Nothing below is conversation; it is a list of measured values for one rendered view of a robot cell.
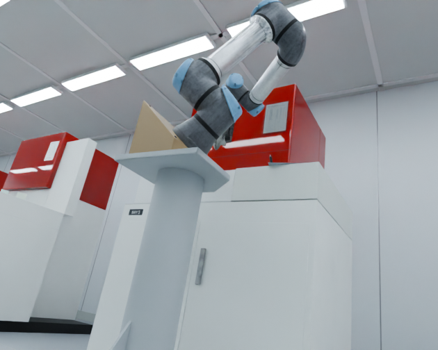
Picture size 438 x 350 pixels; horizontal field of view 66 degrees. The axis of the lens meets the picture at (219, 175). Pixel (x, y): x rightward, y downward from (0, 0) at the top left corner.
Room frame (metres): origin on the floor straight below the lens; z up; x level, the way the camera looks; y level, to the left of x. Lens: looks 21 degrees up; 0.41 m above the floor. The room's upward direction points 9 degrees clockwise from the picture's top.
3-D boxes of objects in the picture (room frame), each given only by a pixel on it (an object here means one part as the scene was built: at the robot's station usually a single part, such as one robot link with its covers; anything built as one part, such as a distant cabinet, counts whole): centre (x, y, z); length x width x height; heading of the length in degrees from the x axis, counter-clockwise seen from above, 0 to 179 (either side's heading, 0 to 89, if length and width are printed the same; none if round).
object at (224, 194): (1.52, 0.14, 0.89); 0.55 x 0.09 x 0.14; 56
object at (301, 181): (1.49, -0.39, 0.89); 0.62 x 0.35 x 0.14; 146
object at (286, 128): (2.34, -0.26, 1.52); 0.81 x 0.75 x 0.60; 56
